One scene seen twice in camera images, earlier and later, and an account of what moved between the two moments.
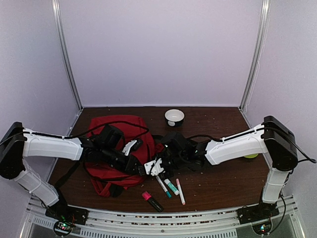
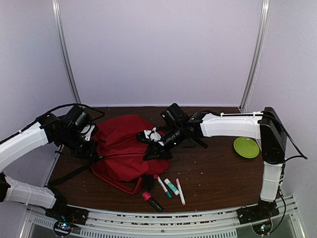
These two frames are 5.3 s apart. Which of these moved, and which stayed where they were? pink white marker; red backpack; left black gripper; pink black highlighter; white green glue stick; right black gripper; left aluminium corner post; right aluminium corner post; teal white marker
Moved: right black gripper; left black gripper; red backpack
Stayed: left aluminium corner post; white green glue stick; right aluminium corner post; pink black highlighter; teal white marker; pink white marker
